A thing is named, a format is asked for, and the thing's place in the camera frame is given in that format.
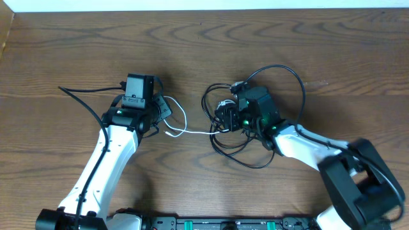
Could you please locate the white usb cable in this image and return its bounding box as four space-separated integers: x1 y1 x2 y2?
162 95 237 138

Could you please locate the black thin cable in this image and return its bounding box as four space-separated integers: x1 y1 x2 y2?
201 82 276 169

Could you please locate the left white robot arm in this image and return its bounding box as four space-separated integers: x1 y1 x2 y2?
35 73 172 229

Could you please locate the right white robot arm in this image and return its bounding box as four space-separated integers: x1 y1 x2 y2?
215 86 405 229

